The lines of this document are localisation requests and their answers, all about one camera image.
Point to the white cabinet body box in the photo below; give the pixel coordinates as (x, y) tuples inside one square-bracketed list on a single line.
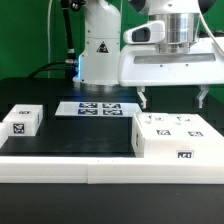
[(179, 147)]

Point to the white marker sheet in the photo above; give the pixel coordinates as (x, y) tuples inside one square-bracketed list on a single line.
[(97, 109)]

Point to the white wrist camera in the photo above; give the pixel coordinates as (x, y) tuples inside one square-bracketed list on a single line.
[(150, 32)]

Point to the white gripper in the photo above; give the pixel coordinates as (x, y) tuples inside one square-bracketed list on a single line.
[(142, 65)]

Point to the small white cabinet top box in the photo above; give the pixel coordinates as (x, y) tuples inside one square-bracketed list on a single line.
[(24, 120)]

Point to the white cabinet door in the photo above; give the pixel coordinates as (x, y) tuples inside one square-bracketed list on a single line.
[(193, 125), (156, 126)]

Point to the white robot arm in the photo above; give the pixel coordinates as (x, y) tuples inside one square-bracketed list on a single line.
[(167, 50)]

